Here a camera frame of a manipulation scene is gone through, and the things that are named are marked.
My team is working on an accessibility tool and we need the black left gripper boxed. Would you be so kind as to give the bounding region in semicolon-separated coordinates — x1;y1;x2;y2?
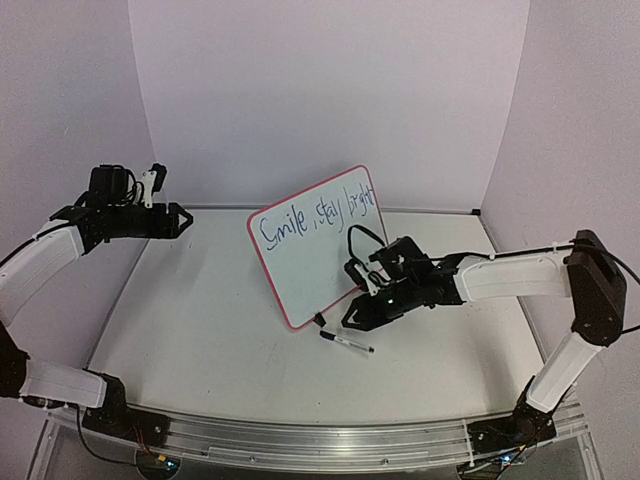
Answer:
107;200;193;237

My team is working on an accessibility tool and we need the white whiteboard marker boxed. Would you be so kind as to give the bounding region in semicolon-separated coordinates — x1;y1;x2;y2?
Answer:
319;330;375;354

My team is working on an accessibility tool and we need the pink framed whiteboard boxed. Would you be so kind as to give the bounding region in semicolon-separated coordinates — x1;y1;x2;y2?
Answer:
247;165;388;331

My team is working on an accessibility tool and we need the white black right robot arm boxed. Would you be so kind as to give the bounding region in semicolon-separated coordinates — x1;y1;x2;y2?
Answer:
342;230;639;435

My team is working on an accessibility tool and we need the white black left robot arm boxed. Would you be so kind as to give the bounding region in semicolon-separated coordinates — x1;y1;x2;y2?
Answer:
1;163;194;439

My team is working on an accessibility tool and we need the aluminium table edge rail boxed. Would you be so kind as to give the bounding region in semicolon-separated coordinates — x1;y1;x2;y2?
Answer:
183;203;482;217

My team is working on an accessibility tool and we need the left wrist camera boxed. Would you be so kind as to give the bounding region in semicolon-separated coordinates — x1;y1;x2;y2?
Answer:
139;163;167;209

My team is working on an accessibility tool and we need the wire whiteboard stand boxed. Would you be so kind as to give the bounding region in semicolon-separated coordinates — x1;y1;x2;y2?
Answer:
314;312;326;327

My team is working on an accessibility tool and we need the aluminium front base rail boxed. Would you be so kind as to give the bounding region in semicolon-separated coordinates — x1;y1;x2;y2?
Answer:
52;395;589;474

